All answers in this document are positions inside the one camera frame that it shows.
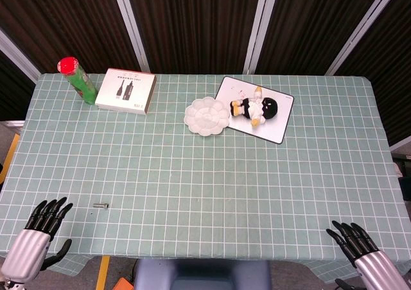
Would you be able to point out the green checked tablecloth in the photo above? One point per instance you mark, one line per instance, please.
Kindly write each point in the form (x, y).
(199, 174)

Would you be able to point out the green can with red lid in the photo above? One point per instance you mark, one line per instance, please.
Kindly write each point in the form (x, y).
(78, 80)

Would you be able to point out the white mouse pad black edge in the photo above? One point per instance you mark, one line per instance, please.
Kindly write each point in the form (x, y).
(257, 109)

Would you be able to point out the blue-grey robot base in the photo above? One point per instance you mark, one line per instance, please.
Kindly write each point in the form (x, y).
(201, 274)

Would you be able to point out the orange object under table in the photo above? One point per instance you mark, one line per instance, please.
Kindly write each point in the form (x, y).
(123, 285)

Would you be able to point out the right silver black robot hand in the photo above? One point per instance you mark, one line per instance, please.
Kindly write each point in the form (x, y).
(366, 251)

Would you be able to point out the white cardboard product box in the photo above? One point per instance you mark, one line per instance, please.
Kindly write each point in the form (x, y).
(126, 91)

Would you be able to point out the white flower-shaped plate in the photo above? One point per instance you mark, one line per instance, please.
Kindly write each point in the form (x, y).
(207, 115)

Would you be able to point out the small metal screw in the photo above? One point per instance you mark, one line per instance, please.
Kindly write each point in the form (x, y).
(101, 205)

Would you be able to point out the black white plush doll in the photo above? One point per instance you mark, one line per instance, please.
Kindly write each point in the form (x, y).
(253, 107)

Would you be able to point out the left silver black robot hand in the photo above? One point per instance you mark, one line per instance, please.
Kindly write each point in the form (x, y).
(30, 245)

